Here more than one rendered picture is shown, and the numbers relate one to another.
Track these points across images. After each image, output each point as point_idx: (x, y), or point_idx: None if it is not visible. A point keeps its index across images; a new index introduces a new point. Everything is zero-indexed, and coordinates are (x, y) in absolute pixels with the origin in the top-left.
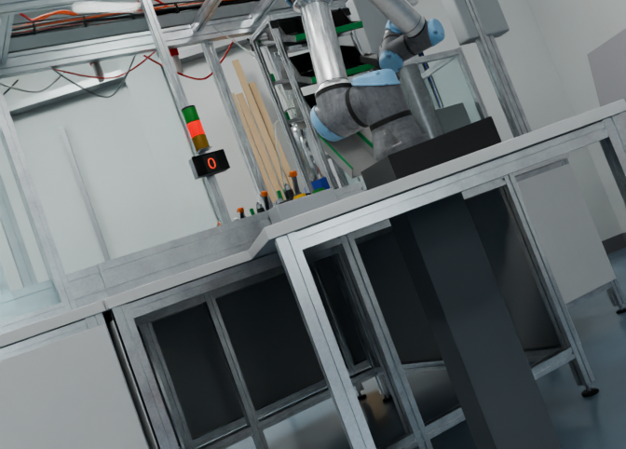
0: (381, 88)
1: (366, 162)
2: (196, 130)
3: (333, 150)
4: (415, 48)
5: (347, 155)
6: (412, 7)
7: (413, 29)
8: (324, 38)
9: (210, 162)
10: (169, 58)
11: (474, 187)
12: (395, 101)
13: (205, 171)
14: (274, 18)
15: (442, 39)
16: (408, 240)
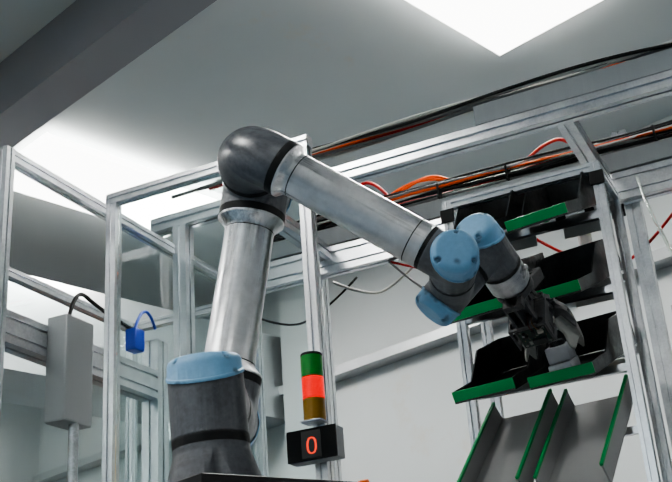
0: (172, 388)
1: (514, 479)
2: (304, 391)
3: (473, 446)
4: (439, 286)
5: (508, 457)
6: (391, 217)
7: (401, 255)
8: (219, 287)
9: (309, 443)
10: (311, 276)
11: None
12: (184, 413)
13: (299, 458)
14: (451, 205)
15: (457, 271)
16: None
